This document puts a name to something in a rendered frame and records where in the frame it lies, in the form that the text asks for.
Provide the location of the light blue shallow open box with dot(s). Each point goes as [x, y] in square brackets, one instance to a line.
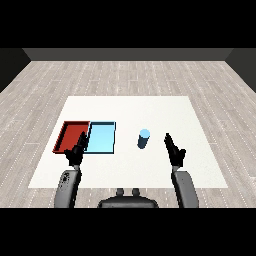
[100, 137]

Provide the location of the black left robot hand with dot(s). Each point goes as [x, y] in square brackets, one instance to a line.
[77, 154]

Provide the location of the small blue can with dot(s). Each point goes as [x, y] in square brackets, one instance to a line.
[143, 139]

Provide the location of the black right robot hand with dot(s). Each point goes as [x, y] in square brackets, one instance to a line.
[175, 154]

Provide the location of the dark grey robot body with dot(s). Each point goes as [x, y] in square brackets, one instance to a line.
[127, 201]

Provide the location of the red shallow open box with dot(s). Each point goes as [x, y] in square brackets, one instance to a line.
[70, 136]

